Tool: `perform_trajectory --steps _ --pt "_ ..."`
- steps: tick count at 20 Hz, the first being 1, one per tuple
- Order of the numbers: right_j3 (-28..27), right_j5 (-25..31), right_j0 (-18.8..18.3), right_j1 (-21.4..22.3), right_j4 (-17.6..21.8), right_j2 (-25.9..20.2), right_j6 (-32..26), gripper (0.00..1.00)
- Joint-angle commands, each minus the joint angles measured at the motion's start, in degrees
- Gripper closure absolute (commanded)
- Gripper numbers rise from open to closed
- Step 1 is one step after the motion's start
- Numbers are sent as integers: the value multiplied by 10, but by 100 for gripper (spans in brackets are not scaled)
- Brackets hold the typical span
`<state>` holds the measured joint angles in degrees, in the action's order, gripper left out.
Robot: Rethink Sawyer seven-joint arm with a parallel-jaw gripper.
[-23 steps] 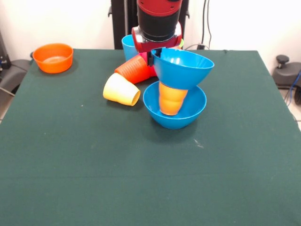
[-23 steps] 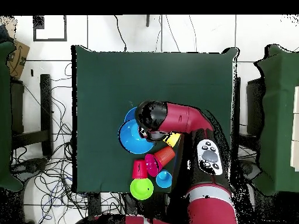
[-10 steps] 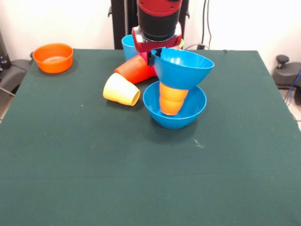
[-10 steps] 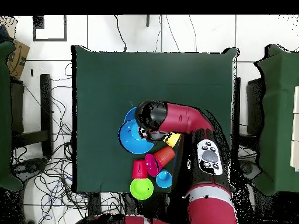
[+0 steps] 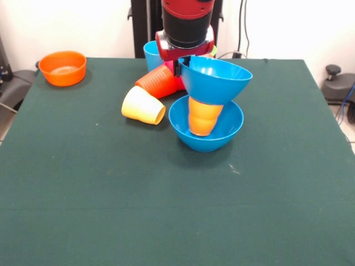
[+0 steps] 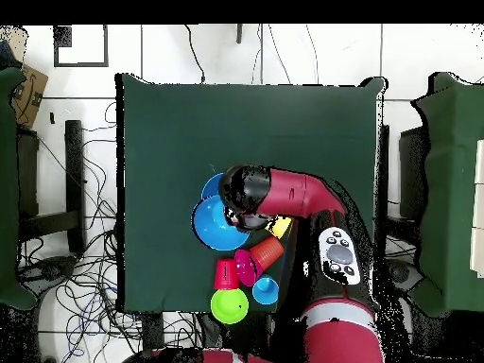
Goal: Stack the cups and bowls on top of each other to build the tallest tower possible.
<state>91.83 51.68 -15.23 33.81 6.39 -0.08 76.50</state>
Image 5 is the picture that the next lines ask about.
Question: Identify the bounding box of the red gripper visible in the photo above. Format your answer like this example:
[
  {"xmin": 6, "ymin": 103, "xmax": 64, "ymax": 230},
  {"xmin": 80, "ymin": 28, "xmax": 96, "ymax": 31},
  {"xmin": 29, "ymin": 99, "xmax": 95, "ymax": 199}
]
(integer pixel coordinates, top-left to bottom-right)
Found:
[{"xmin": 154, "ymin": 24, "xmax": 216, "ymax": 78}]

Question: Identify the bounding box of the pink bowl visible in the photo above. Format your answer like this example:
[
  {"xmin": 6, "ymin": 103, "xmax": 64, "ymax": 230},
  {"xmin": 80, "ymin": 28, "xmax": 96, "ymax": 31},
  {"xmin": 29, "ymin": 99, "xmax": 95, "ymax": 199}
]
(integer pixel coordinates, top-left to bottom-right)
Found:
[{"xmin": 165, "ymin": 60, "xmax": 186, "ymax": 91}]

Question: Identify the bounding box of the large blue bowl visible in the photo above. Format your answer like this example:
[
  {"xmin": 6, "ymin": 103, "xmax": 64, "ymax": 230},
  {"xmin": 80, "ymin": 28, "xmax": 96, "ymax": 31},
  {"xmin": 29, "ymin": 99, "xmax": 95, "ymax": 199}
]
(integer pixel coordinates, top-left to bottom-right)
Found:
[
  {"xmin": 168, "ymin": 95, "xmax": 245, "ymax": 152},
  {"xmin": 177, "ymin": 55, "xmax": 253, "ymax": 106}
]

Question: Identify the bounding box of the yellow cup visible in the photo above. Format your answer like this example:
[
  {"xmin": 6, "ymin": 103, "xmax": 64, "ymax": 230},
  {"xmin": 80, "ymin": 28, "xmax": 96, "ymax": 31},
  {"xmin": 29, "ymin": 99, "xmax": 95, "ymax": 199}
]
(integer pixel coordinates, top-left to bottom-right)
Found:
[{"xmin": 121, "ymin": 85, "xmax": 166, "ymax": 126}]

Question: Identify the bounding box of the light orange cup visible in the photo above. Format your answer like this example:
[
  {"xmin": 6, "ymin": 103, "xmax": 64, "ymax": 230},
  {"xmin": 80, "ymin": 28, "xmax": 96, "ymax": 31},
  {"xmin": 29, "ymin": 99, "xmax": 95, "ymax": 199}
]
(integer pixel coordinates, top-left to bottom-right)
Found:
[{"xmin": 188, "ymin": 96, "xmax": 225, "ymax": 137}]

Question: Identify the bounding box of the orange bowl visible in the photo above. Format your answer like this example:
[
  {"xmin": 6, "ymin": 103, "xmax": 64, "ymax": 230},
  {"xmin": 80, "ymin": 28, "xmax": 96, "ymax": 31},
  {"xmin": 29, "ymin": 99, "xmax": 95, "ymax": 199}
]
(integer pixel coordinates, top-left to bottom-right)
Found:
[{"xmin": 38, "ymin": 50, "xmax": 87, "ymax": 87}]

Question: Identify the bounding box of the blue cup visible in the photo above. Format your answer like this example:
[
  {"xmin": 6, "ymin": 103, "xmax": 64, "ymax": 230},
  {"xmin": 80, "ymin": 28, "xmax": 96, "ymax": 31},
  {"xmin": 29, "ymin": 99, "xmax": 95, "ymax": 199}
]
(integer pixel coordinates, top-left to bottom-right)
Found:
[{"xmin": 143, "ymin": 40, "xmax": 161, "ymax": 72}]

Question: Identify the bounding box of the dark green tablecloth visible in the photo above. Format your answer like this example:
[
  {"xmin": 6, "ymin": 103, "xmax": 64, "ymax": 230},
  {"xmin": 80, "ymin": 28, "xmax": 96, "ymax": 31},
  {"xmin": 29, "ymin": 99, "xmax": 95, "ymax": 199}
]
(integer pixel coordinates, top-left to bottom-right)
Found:
[{"xmin": 0, "ymin": 57, "xmax": 355, "ymax": 266}]

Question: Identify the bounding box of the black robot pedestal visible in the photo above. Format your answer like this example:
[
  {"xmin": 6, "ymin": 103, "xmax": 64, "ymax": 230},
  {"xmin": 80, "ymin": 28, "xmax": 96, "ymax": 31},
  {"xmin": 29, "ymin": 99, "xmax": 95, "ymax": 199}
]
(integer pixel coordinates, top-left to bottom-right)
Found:
[{"xmin": 127, "ymin": 0, "xmax": 226, "ymax": 59}]

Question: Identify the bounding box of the black hanging cable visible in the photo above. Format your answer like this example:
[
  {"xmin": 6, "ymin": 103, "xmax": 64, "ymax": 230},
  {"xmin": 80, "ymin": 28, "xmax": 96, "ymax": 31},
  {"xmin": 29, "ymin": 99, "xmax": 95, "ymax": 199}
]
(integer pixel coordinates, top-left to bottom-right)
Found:
[{"xmin": 216, "ymin": 0, "xmax": 252, "ymax": 59}]

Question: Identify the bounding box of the grey pedestal foot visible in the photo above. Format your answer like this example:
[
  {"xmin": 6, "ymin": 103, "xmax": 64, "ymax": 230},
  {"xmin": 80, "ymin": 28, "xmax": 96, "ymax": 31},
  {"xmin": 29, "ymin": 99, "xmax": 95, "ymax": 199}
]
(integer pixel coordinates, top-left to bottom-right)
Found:
[
  {"xmin": 321, "ymin": 64, "xmax": 355, "ymax": 105},
  {"xmin": 0, "ymin": 59, "xmax": 45, "ymax": 111}
]

